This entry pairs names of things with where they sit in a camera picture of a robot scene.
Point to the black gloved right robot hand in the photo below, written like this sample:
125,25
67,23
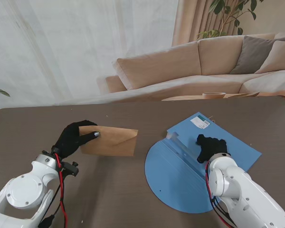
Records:
211,146

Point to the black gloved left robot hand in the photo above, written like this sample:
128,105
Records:
70,140

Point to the brown paper envelope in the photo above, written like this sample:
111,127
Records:
114,142

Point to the blue expanding file folder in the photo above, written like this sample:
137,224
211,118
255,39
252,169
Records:
175,173

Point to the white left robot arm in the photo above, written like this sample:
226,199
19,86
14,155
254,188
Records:
23,192

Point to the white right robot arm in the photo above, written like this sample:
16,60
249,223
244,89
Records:
242,190

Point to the light wooden coffee table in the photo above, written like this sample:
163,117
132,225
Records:
185,97

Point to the dark green plant leaves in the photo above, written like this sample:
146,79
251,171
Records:
0,91

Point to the beige fabric sofa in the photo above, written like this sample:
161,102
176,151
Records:
171,66

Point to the white sheer curtain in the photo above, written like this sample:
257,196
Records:
73,47

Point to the grey sofa cushion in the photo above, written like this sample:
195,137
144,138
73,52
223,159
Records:
251,57

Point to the beige sofa cushion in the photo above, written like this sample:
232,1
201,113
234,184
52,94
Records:
279,58

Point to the beige pleated curtain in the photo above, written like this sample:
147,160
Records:
187,21

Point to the green leafy houseplant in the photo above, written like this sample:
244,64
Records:
228,12

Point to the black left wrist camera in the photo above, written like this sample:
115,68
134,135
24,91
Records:
70,168

